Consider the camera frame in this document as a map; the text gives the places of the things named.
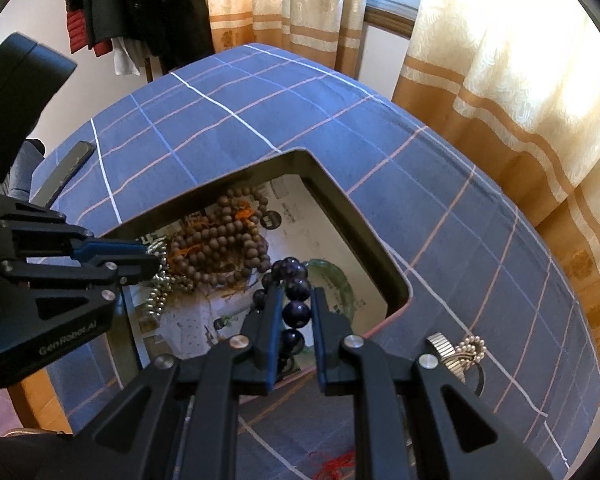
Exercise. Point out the red down jacket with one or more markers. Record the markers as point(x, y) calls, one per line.
point(77, 25)

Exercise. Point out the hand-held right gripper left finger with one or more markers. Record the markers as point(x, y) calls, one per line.
point(275, 340)

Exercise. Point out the beige patterned curtain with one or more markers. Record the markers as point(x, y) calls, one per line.
point(505, 50)
point(300, 0)

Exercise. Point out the blue plaid table cover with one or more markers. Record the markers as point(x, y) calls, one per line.
point(280, 105)

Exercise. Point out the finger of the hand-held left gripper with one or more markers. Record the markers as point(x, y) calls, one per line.
point(45, 230)
point(117, 250)

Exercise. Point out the dark-rimmed recessed box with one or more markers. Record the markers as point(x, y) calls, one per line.
point(330, 195)

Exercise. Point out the black hanging coat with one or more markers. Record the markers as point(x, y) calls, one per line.
point(150, 5)

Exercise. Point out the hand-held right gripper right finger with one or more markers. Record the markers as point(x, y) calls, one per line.
point(320, 345)

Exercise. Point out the green jade bangle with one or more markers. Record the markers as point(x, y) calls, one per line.
point(337, 285)

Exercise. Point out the black flat bar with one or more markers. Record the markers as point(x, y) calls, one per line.
point(70, 165)

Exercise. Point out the silver metal watch band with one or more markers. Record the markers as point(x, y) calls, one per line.
point(440, 344)

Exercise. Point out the newspaper lining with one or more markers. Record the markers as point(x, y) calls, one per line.
point(320, 225)

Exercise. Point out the white hanging garment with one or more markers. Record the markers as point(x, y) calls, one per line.
point(127, 57)

